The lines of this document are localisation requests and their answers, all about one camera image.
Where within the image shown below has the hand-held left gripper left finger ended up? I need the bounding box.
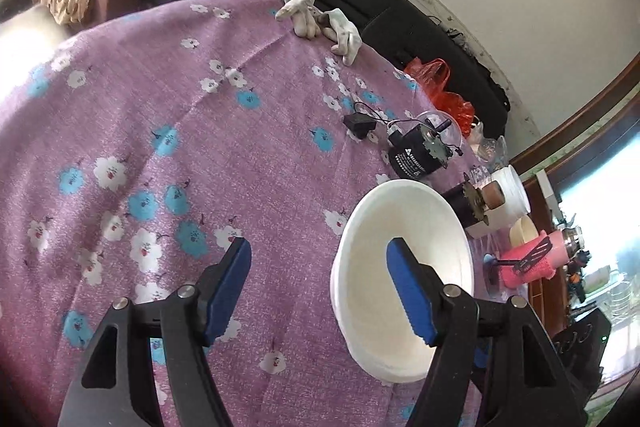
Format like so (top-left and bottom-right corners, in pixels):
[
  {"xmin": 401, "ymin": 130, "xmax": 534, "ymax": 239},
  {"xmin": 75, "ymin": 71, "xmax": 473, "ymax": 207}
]
[{"xmin": 57, "ymin": 237, "xmax": 253, "ymax": 427}]

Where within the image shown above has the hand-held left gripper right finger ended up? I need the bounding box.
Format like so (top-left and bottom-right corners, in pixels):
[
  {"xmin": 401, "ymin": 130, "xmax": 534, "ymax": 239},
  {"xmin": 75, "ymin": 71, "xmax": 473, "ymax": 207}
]
[{"xmin": 386, "ymin": 238, "xmax": 585, "ymax": 427}]

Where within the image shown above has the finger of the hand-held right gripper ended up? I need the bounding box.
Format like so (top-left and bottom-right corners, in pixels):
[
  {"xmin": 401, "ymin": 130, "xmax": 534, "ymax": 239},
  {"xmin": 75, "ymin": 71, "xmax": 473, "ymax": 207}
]
[{"xmin": 474, "ymin": 339, "xmax": 495, "ymax": 370}]

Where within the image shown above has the large deep white bowl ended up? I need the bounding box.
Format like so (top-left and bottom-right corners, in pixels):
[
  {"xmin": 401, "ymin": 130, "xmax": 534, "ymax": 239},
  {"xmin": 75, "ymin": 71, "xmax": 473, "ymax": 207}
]
[{"xmin": 330, "ymin": 179, "xmax": 475, "ymax": 384}]

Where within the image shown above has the black motor with brass gear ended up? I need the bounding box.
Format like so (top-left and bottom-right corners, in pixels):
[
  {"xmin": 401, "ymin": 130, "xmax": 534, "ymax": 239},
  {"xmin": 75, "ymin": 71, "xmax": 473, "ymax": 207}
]
[{"xmin": 439, "ymin": 174, "xmax": 505, "ymax": 229}]

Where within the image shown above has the small cream cup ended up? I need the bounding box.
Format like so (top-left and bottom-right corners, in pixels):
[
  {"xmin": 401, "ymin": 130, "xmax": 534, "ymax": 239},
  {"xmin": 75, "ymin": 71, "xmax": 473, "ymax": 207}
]
[{"xmin": 508, "ymin": 215, "xmax": 542, "ymax": 249}]

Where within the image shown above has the black motor with label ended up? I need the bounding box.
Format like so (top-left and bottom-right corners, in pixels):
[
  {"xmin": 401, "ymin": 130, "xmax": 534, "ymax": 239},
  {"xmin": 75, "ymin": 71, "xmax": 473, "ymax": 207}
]
[{"xmin": 386, "ymin": 117, "xmax": 465, "ymax": 181}]

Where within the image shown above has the white plastic container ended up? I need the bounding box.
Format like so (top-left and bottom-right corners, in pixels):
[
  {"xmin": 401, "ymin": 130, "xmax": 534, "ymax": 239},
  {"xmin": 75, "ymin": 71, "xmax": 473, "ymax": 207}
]
[{"xmin": 465, "ymin": 163, "xmax": 532, "ymax": 240}]

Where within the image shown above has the purple floral tablecloth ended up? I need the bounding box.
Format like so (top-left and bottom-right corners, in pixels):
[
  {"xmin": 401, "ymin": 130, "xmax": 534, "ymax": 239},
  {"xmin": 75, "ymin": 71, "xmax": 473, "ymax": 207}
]
[{"xmin": 0, "ymin": 0, "xmax": 532, "ymax": 427}]

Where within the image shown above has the clear glass cup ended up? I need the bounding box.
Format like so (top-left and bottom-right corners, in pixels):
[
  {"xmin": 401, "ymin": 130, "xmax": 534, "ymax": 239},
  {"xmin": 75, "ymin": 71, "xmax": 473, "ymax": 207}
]
[{"xmin": 467, "ymin": 119, "xmax": 510, "ymax": 175}]

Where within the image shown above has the black power adapter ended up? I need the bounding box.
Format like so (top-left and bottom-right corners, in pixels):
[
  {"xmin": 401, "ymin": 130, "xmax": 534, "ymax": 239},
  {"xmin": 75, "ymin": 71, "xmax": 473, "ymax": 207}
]
[{"xmin": 342, "ymin": 112, "xmax": 377, "ymax": 140}]

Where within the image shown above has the wooden cabinet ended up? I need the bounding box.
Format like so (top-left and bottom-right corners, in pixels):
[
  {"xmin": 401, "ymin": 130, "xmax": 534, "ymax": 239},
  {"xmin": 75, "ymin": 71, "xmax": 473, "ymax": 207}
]
[{"xmin": 509, "ymin": 52, "xmax": 640, "ymax": 343}]

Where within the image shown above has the red plastic bag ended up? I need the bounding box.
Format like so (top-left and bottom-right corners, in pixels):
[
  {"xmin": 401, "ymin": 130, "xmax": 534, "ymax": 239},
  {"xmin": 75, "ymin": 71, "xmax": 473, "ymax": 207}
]
[{"xmin": 403, "ymin": 58, "xmax": 477, "ymax": 138}]

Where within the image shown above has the white work glove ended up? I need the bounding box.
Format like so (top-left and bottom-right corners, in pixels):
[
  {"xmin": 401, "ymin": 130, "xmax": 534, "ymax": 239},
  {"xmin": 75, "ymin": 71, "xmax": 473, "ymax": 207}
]
[
  {"xmin": 274, "ymin": 0, "xmax": 323, "ymax": 38},
  {"xmin": 320, "ymin": 8, "xmax": 364, "ymax": 66}
]

